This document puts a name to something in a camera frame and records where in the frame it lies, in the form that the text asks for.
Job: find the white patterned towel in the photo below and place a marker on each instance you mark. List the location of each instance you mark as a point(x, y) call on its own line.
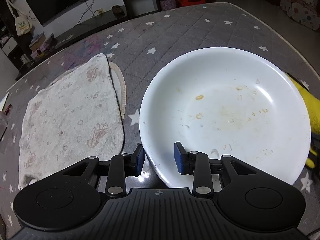
point(72, 120)

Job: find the polka dot play tent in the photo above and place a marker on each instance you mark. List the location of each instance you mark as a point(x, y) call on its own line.
point(302, 10)

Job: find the dark television stand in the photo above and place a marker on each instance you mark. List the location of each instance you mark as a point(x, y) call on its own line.
point(82, 31)

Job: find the purple patterned bin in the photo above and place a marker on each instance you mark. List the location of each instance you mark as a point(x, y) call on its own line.
point(167, 3)

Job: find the yellow cleaning cloth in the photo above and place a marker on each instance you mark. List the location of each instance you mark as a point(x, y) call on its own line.
point(313, 110)

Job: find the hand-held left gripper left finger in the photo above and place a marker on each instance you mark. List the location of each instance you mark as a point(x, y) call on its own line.
point(138, 160)

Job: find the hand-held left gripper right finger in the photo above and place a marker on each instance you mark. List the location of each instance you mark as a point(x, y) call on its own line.
point(178, 157)

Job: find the white bowl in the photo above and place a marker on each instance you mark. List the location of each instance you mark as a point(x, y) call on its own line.
point(225, 105)

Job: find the wall power socket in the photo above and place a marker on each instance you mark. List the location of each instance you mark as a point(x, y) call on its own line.
point(98, 11)

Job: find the black flat television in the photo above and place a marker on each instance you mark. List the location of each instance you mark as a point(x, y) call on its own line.
point(60, 0)

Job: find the cream tote bag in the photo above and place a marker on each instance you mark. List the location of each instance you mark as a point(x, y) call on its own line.
point(23, 25)

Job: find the white paper sheet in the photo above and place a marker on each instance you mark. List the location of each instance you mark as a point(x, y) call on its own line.
point(3, 102)

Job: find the stack of boxes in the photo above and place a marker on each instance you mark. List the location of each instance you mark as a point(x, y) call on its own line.
point(40, 45)

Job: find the round beige striped mat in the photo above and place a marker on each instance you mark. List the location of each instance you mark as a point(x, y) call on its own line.
point(122, 90)

